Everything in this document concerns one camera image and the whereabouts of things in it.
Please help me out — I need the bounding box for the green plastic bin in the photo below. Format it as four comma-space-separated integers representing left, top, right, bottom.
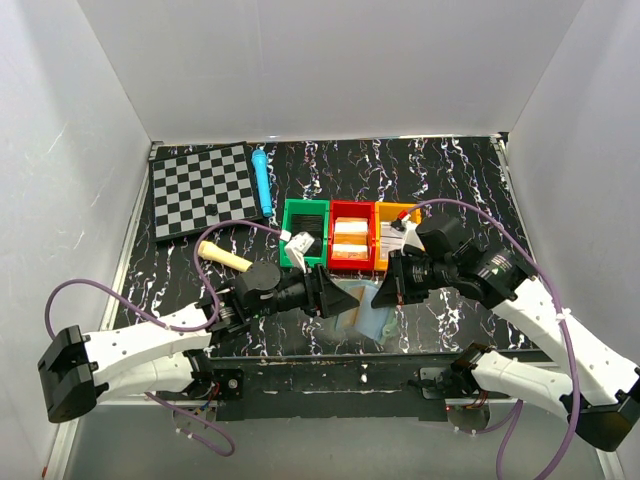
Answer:
282, 198, 330, 267

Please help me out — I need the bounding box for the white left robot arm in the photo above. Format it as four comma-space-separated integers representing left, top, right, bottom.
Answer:
37, 261, 360, 424

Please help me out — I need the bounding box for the grey printed card stack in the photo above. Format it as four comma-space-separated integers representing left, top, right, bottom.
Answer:
379, 221, 410, 260

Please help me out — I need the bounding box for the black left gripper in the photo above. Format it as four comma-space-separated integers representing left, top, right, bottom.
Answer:
249, 262, 359, 320

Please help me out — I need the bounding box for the red plastic bin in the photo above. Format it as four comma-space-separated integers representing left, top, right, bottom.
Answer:
328, 200, 376, 271

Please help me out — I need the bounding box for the wooden stick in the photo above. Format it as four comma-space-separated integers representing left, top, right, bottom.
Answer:
196, 241, 252, 272

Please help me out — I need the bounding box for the orange white card stack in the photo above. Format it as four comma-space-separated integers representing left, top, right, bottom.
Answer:
332, 243, 370, 261
334, 217, 369, 237

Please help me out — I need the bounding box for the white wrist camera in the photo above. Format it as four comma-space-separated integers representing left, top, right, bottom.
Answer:
280, 230, 315, 271
390, 211, 424, 254

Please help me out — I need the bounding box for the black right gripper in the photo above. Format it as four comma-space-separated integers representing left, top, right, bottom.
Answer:
372, 249, 455, 307

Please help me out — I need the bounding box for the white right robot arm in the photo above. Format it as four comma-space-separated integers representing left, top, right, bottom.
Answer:
371, 213, 639, 452

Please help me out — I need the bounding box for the blue toy microphone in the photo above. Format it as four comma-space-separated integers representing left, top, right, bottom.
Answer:
251, 148, 273, 218

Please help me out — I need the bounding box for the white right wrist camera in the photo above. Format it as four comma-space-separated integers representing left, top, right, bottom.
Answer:
390, 211, 424, 254

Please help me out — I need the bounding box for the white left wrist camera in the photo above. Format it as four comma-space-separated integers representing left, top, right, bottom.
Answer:
280, 230, 315, 271

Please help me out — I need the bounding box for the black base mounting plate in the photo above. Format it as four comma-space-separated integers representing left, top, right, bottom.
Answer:
205, 353, 473, 422

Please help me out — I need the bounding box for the orange plastic bin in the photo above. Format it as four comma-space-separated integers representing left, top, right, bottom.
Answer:
374, 202, 412, 272

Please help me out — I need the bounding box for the green card holder wallet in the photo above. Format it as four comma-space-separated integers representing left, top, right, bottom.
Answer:
327, 282, 401, 344

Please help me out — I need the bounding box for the grey black chessboard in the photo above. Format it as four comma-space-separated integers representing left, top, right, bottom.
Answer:
149, 142, 263, 242

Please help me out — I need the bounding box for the black cards stack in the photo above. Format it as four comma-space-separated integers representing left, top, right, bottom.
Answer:
290, 214, 324, 257

